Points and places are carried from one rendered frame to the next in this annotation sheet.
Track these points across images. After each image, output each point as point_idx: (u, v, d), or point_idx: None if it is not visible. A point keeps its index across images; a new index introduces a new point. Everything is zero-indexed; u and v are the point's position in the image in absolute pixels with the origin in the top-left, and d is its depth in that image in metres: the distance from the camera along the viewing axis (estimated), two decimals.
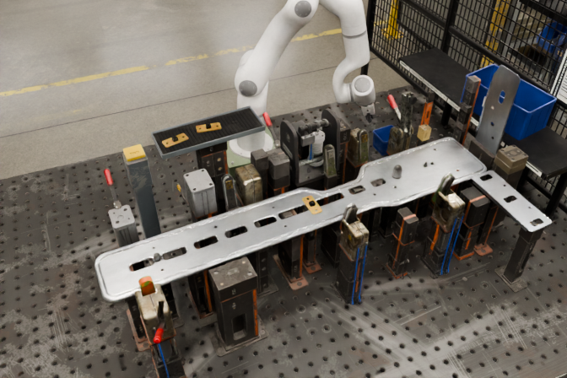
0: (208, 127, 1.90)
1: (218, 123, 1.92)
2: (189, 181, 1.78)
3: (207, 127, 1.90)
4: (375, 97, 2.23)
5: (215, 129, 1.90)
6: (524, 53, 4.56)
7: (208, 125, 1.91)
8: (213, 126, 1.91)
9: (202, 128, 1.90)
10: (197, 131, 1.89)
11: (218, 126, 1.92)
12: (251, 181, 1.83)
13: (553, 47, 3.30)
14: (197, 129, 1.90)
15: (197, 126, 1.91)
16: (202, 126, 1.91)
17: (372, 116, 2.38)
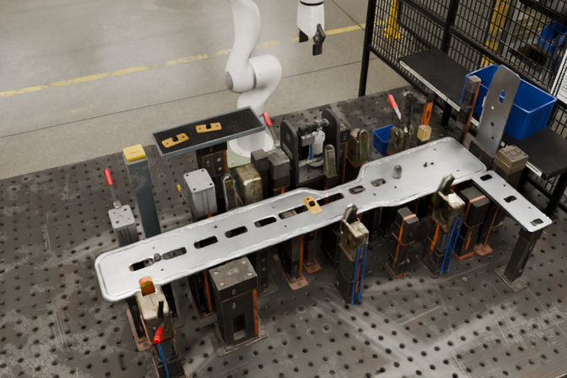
0: (208, 127, 1.90)
1: (218, 123, 1.92)
2: (189, 181, 1.78)
3: (207, 127, 1.90)
4: None
5: (215, 129, 1.90)
6: (524, 53, 4.56)
7: (208, 125, 1.91)
8: (213, 126, 1.91)
9: (202, 128, 1.90)
10: (197, 131, 1.89)
11: (218, 126, 1.92)
12: (251, 181, 1.83)
13: (553, 47, 3.30)
14: (197, 129, 1.90)
15: (197, 126, 1.91)
16: (202, 126, 1.91)
17: (300, 35, 1.78)
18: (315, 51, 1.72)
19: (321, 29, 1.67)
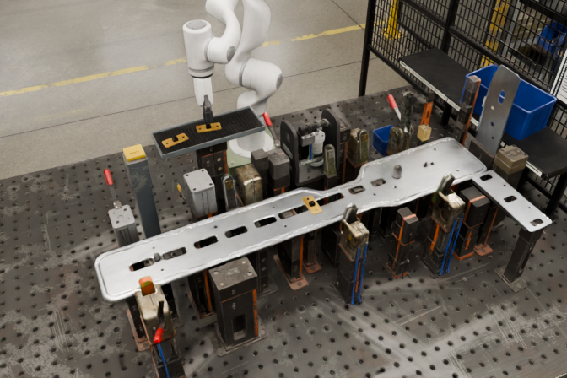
0: (208, 127, 1.90)
1: (218, 123, 1.92)
2: (189, 181, 1.78)
3: (207, 127, 1.90)
4: (188, 65, 1.75)
5: (215, 129, 1.90)
6: (524, 53, 4.56)
7: (208, 125, 1.91)
8: (213, 126, 1.91)
9: (202, 128, 1.90)
10: (197, 131, 1.89)
11: (218, 126, 1.92)
12: (251, 181, 1.83)
13: (553, 47, 3.30)
14: (197, 129, 1.90)
15: (197, 126, 1.91)
16: (202, 126, 1.91)
17: None
18: (206, 119, 1.82)
19: (207, 99, 1.76)
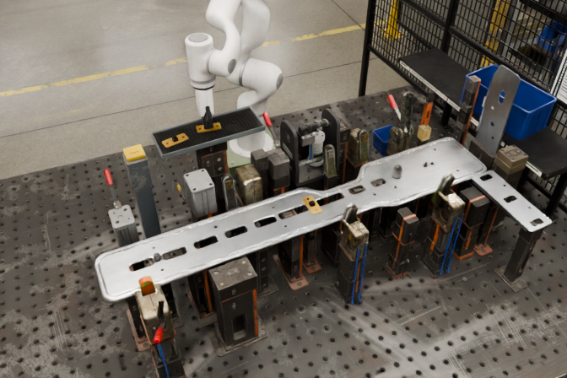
0: None
1: (218, 123, 1.92)
2: (189, 181, 1.78)
3: None
4: (190, 77, 1.78)
5: (215, 129, 1.90)
6: (524, 53, 4.56)
7: None
8: (213, 126, 1.91)
9: (202, 128, 1.90)
10: (197, 131, 1.89)
11: (218, 126, 1.92)
12: (251, 181, 1.83)
13: (553, 47, 3.30)
14: (197, 129, 1.90)
15: (197, 126, 1.91)
16: (202, 126, 1.91)
17: (203, 119, 1.89)
18: (206, 126, 1.88)
19: (207, 112, 1.81)
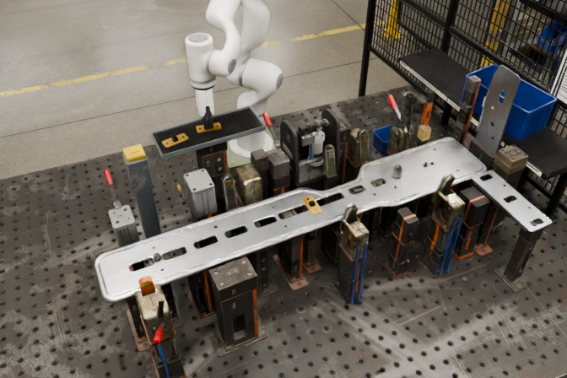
0: None
1: (218, 123, 1.92)
2: (189, 181, 1.78)
3: None
4: None
5: (215, 129, 1.90)
6: (524, 53, 4.56)
7: None
8: (213, 126, 1.91)
9: (202, 128, 1.90)
10: (197, 131, 1.89)
11: (218, 126, 1.92)
12: (251, 181, 1.83)
13: (553, 47, 3.30)
14: (197, 129, 1.90)
15: (197, 126, 1.91)
16: (202, 126, 1.91)
17: (203, 119, 1.89)
18: (206, 126, 1.88)
19: (208, 112, 1.81)
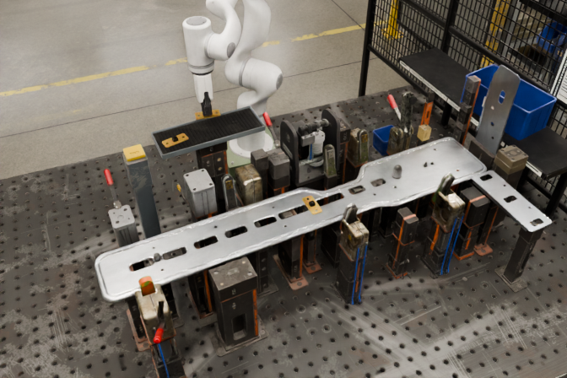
0: None
1: (217, 110, 1.89)
2: (189, 181, 1.78)
3: None
4: (188, 62, 1.74)
5: (214, 116, 1.86)
6: (524, 53, 4.56)
7: None
8: (212, 112, 1.88)
9: (201, 115, 1.87)
10: (197, 117, 1.86)
11: (217, 112, 1.88)
12: (251, 181, 1.83)
13: (553, 47, 3.30)
14: (196, 116, 1.86)
15: (196, 112, 1.88)
16: (202, 113, 1.87)
17: (202, 105, 1.86)
18: (205, 112, 1.84)
19: (207, 99, 1.77)
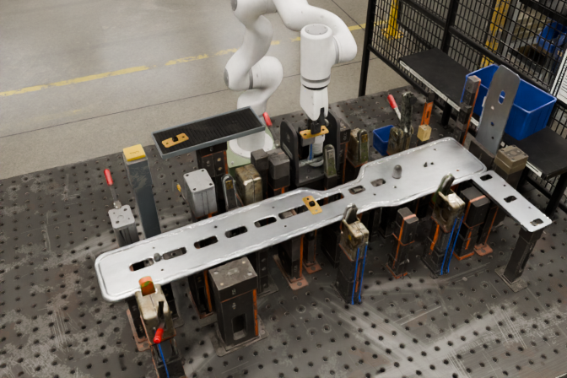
0: None
1: (322, 126, 1.70)
2: (189, 181, 1.78)
3: None
4: (300, 76, 1.55)
5: (323, 133, 1.68)
6: (524, 53, 4.56)
7: None
8: None
9: (307, 134, 1.67)
10: (304, 137, 1.66)
11: (323, 129, 1.70)
12: (251, 181, 1.83)
13: (553, 47, 3.30)
14: (302, 135, 1.67)
15: (300, 132, 1.68)
16: (307, 132, 1.68)
17: (309, 123, 1.66)
18: (314, 131, 1.65)
19: (322, 115, 1.58)
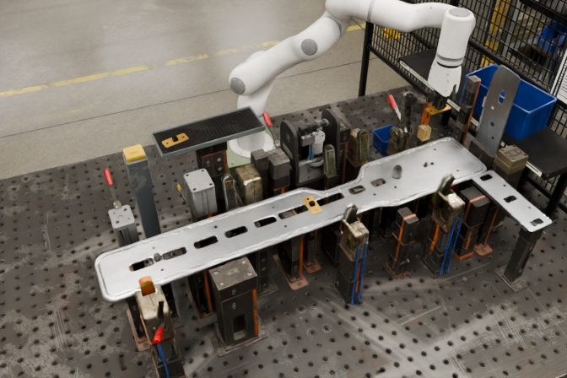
0: None
1: None
2: (189, 181, 1.78)
3: None
4: (436, 56, 1.71)
5: (446, 109, 1.83)
6: (524, 53, 4.56)
7: (438, 105, 1.84)
8: None
9: (433, 110, 1.83)
10: (430, 112, 1.82)
11: (445, 105, 1.85)
12: (251, 181, 1.83)
13: (553, 47, 3.30)
14: (429, 111, 1.83)
15: (425, 108, 1.84)
16: (432, 108, 1.84)
17: (434, 99, 1.82)
18: (440, 106, 1.81)
19: (454, 91, 1.74)
